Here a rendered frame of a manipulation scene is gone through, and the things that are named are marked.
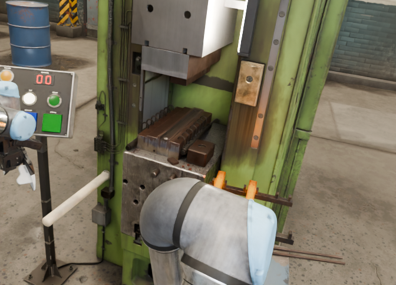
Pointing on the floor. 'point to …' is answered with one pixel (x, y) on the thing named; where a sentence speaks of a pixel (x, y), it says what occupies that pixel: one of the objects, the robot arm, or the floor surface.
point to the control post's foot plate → (63, 275)
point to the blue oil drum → (29, 33)
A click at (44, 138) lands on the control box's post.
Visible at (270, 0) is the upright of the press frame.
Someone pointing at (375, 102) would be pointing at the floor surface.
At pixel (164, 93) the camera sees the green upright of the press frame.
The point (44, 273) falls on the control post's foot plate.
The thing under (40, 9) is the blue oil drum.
